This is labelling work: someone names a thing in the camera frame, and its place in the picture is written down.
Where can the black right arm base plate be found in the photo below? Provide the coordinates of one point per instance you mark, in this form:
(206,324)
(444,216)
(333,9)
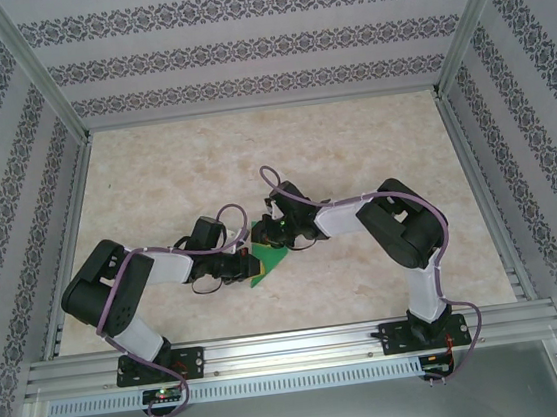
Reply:
(394,338)

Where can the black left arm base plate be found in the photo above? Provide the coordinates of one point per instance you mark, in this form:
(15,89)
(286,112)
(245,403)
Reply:
(193,361)

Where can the aluminium frame post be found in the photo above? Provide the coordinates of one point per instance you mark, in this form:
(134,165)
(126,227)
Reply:
(473,15)
(36,70)

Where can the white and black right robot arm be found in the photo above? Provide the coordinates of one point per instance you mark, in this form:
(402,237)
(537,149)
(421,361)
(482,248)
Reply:
(335,219)

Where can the aluminium table side rail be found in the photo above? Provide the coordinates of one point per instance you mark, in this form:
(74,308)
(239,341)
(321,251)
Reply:
(470,166)
(75,204)

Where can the green paper sheet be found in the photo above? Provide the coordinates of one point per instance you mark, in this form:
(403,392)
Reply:
(275,259)

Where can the aluminium mounting rail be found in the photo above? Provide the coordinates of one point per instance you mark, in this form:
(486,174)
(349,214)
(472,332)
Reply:
(289,348)

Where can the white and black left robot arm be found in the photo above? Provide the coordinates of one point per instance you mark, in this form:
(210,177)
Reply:
(169,266)

